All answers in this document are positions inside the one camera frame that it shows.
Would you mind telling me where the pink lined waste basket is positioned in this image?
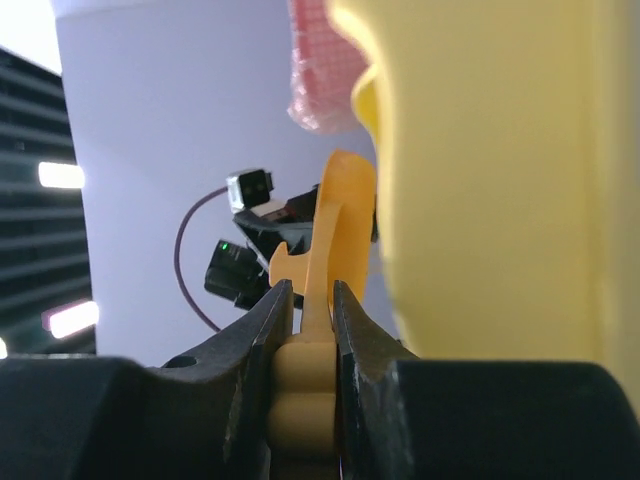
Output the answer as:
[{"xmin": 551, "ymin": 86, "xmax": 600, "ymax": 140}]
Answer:
[{"xmin": 288, "ymin": 0, "xmax": 367, "ymax": 134}]

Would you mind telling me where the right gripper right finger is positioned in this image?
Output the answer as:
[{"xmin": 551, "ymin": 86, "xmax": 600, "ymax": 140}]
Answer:
[{"xmin": 333, "ymin": 281, "xmax": 639, "ymax": 479}]

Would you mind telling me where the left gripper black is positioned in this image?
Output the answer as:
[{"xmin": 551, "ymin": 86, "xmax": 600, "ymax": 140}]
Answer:
[{"xmin": 204, "ymin": 187, "xmax": 318, "ymax": 310}]

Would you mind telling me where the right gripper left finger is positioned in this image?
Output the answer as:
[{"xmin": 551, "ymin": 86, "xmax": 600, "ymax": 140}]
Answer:
[{"xmin": 1, "ymin": 281, "xmax": 293, "ymax": 479}]

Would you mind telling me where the orange litter scoop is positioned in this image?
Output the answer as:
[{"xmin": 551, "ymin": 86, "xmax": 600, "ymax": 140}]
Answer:
[{"xmin": 267, "ymin": 150, "xmax": 376, "ymax": 479}]

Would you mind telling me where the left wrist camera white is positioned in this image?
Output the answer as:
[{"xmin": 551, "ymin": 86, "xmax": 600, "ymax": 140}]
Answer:
[{"xmin": 226, "ymin": 169, "xmax": 289, "ymax": 221}]

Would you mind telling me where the yellow litter box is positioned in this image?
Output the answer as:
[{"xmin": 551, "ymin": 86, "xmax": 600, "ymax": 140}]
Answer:
[{"xmin": 329, "ymin": 0, "xmax": 640, "ymax": 364}]

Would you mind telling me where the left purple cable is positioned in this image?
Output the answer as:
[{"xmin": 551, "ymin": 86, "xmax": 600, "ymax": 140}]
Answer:
[{"xmin": 173, "ymin": 185, "xmax": 231, "ymax": 334}]

